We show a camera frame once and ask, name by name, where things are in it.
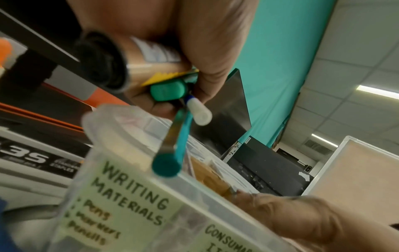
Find black monitor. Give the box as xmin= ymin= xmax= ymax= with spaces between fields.
xmin=189 ymin=69 xmax=252 ymax=154

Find black shelf frame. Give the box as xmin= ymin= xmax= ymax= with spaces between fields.
xmin=0 ymin=0 xmax=94 ymax=87

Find teal curtain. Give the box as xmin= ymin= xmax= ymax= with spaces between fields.
xmin=230 ymin=0 xmax=338 ymax=149

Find tan paper pieces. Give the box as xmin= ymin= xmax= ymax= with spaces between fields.
xmin=189 ymin=157 xmax=239 ymax=199

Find long ceiling light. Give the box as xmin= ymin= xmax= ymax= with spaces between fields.
xmin=356 ymin=84 xmax=399 ymax=100
xmin=311 ymin=133 xmax=339 ymax=148

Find black cap bronze marker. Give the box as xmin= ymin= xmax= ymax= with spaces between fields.
xmin=74 ymin=29 xmax=195 ymax=90

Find ceiling air vent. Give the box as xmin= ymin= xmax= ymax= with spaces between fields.
xmin=303 ymin=138 xmax=333 ymax=155

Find yellow pencil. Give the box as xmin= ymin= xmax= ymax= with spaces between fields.
xmin=140 ymin=69 xmax=200 ymax=87

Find beige partition board white frame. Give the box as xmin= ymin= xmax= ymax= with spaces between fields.
xmin=300 ymin=135 xmax=399 ymax=228

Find green cap highlighter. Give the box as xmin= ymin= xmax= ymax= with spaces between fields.
xmin=150 ymin=76 xmax=191 ymax=104

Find clear cup with green label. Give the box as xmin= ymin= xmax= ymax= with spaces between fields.
xmin=54 ymin=103 xmax=200 ymax=252

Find teal pen with metal clip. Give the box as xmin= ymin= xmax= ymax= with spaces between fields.
xmin=151 ymin=98 xmax=191 ymax=178

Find person's right hand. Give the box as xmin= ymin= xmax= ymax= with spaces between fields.
xmin=232 ymin=191 xmax=399 ymax=252

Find white cap blue pen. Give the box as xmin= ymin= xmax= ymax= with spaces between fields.
xmin=183 ymin=95 xmax=213 ymax=125

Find black orange staples box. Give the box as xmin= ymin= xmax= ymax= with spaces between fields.
xmin=0 ymin=81 xmax=131 ymax=188

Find clear plastic bin pale label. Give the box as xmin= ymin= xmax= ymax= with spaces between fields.
xmin=146 ymin=133 xmax=300 ymax=252

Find person's left hand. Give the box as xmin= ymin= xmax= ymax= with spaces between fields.
xmin=66 ymin=0 xmax=260 ymax=119

